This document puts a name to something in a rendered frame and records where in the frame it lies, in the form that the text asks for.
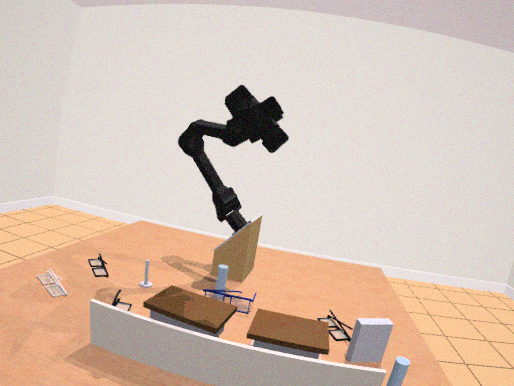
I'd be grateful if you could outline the white curved panel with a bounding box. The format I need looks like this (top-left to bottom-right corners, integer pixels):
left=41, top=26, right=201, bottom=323
left=90, top=299, right=386, bottom=386

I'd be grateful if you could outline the light blue cylinder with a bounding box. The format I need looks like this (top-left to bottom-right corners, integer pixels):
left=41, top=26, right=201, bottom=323
left=386, top=356, right=410, bottom=386
left=215, top=264, right=229, bottom=293

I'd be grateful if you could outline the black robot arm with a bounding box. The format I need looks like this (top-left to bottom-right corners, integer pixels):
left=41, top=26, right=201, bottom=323
left=178, top=96, right=283, bottom=235

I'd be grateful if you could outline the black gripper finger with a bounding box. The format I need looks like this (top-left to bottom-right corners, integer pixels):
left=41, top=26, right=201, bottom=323
left=236, top=95, right=259, bottom=117
left=256, top=117, right=280, bottom=141

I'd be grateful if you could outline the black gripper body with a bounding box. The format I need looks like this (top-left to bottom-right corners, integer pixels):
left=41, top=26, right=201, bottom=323
left=225, top=85, right=289, bottom=153

